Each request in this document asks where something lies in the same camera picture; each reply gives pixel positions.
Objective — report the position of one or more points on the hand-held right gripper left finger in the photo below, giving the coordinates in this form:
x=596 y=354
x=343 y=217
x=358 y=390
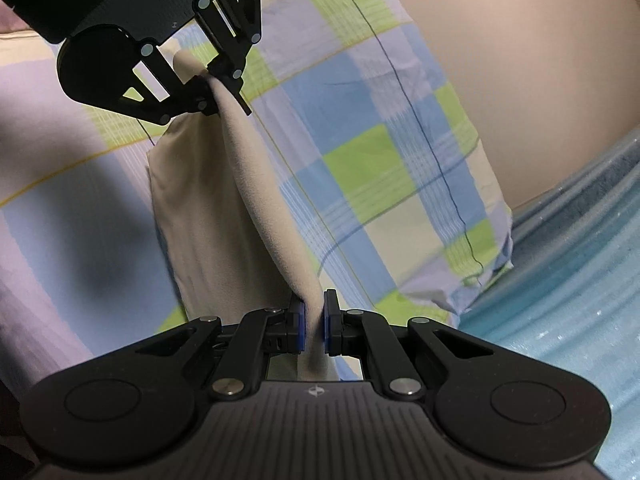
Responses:
x=298 y=325

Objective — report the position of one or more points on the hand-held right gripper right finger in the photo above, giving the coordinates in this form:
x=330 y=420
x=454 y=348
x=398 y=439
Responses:
x=328 y=325

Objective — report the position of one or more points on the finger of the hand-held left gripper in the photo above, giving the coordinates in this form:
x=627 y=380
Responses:
x=235 y=45
x=172 y=95

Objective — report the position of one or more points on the beige garment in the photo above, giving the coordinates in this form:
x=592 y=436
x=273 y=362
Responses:
x=210 y=210

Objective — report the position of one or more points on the checkered quilt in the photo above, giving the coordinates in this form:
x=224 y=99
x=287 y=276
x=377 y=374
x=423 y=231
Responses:
x=375 y=160

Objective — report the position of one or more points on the blue ribbed mat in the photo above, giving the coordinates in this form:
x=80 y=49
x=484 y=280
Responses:
x=565 y=280

